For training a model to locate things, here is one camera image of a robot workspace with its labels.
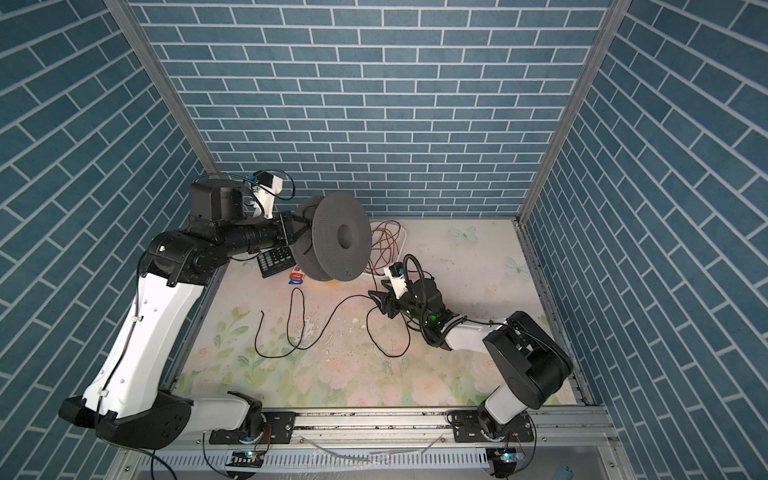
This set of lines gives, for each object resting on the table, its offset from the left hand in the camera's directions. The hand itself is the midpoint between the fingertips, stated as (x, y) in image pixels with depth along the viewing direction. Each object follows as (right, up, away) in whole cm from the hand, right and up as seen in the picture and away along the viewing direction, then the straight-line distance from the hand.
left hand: (311, 222), depth 63 cm
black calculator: (-26, -10, +42) cm, 50 cm away
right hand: (+11, -16, +22) cm, 29 cm away
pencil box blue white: (-17, -16, +39) cm, 46 cm away
